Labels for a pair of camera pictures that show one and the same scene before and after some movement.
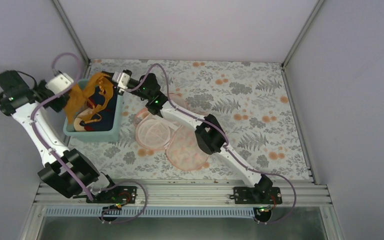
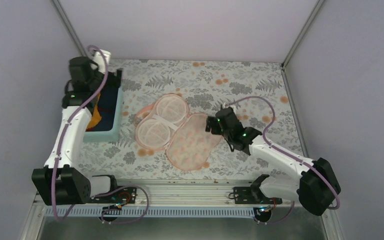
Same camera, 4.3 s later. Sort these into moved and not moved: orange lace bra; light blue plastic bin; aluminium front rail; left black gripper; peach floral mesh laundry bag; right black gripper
Moved: left black gripper; orange lace bra; right black gripper
Not moved: peach floral mesh laundry bag; light blue plastic bin; aluminium front rail
